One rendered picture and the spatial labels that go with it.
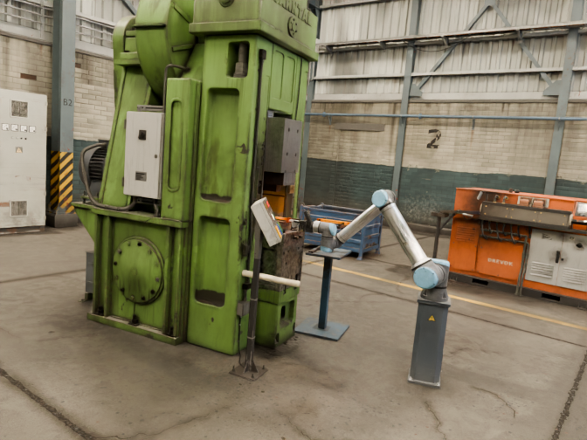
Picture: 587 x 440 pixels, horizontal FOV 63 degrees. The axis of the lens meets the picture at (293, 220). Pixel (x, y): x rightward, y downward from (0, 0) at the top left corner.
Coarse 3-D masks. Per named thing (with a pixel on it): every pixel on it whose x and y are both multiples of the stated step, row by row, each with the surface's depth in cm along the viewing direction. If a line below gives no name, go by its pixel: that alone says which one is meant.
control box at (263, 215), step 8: (264, 200) 311; (256, 208) 298; (264, 208) 298; (256, 216) 298; (264, 216) 298; (272, 216) 313; (264, 224) 299; (272, 224) 299; (264, 232) 300; (272, 232) 300; (272, 240) 300; (280, 240) 301
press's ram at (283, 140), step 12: (276, 120) 350; (288, 120) 352; (276, 132) 351; (288, 132) 354; (300, 132) 373; (276, 144) 352; (288, 144) 357; (276, 156) 353; (288, 156) 360; (276, 168) 353; (288, 168) 362
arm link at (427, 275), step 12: (384, 192) 325; (384, 204) 325; (384, 216) 327; (396, 216) 323; (396, 228) 322; (408, 228) 322; (408, 240) 318; (408, 252) 318; (420, 252) 316; (420, 264) 312; (432, 264) 313; (420, 276) 310; (432, 276) 306
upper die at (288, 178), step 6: (264, 174) 364; (270, 174) 362; (276, 174) 359; (282, 174) 357; (288, 174) 364; (294, 174) 373; (264, 180) 364; (270, 180) 362; (276, 180) 360; (282, 180) 358; (288, 180) 365; (294, 180) 375
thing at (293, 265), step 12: (264, 240) 365; (288, 240) 365; (264, 252) 369; (276, 252) 364; (300, 252) 389; (264, 264) 370; (276, 264) 363; (288, 264) 371; (300, 264) 392; (276, 276) 363; (288, 276) 374; (300, 276) 396; (276, 288) 364
